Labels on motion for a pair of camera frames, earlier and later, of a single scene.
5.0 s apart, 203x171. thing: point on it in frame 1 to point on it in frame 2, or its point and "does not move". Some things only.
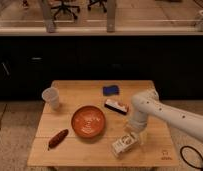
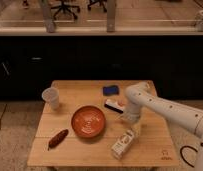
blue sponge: [111, 90] does not move
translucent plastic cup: [52, 95] does not move
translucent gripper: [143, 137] to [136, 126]
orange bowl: [88, 121] does not move
